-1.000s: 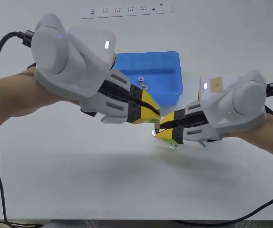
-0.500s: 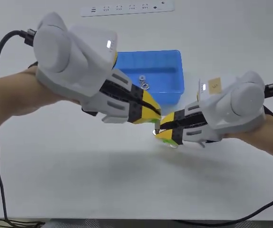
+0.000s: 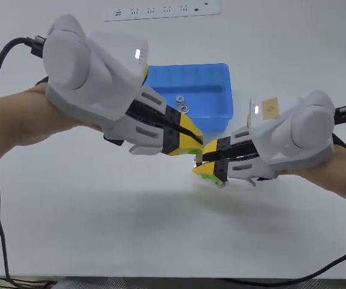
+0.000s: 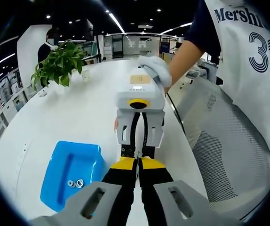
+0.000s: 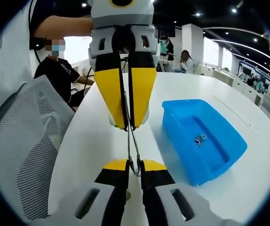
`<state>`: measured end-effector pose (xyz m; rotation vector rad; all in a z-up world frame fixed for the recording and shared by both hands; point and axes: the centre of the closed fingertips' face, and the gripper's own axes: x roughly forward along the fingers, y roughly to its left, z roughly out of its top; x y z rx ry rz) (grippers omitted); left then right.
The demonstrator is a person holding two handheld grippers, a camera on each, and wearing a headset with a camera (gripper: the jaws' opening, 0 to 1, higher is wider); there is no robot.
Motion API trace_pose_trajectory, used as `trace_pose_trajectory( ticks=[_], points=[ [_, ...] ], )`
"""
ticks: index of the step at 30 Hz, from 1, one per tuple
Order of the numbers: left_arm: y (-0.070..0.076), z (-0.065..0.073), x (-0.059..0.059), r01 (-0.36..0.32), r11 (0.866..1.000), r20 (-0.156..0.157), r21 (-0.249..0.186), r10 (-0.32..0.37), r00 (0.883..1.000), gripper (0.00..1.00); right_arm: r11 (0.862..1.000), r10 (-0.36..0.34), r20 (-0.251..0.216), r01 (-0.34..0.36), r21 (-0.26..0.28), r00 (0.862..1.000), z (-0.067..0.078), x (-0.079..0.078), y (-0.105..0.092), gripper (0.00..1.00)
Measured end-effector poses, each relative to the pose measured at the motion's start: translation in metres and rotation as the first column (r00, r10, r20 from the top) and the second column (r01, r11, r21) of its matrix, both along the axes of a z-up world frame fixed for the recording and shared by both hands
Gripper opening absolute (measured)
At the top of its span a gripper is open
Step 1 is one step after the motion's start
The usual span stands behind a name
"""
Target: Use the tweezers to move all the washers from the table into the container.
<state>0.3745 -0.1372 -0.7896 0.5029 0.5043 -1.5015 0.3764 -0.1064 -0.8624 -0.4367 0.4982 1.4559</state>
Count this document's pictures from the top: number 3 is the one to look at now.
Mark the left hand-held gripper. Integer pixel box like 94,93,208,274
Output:
42,13,206,143

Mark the blue plastic container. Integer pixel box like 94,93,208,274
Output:
143,63,234,132

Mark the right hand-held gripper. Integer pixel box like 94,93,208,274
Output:
192,90,336,187

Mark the person's right forearm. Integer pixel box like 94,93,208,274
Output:
277,143,346,207

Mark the person's left forearm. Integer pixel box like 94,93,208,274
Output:
0,81,107,181

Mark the white table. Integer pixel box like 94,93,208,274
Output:
0,0,346,280

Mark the white power strip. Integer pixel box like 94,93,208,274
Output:
102,0,222,22

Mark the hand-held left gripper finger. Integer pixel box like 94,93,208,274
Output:
101,118,206,157

